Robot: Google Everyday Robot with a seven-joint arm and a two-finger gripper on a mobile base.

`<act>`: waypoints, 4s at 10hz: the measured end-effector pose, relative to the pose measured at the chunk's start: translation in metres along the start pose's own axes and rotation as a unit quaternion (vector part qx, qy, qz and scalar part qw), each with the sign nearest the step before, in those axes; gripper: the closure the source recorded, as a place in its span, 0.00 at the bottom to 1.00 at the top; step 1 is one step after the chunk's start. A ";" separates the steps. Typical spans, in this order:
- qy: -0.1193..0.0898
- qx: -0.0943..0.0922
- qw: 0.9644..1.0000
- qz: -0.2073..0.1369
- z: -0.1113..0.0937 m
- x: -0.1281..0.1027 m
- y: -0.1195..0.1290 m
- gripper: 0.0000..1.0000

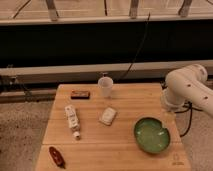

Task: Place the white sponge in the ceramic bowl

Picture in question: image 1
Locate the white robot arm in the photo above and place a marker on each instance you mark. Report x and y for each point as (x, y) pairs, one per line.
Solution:
(187, 84)

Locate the green ceramic bowl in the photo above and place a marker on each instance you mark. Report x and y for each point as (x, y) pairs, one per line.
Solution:
(151, 136)

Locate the brown rectangular block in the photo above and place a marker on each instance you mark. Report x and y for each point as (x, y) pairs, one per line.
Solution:
(80, 94)

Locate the white tube with cap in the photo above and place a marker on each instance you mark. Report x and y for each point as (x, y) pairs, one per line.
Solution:
(73, 121)

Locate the red brown pepper toy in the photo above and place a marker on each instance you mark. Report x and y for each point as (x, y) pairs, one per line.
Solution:
(57, 157)

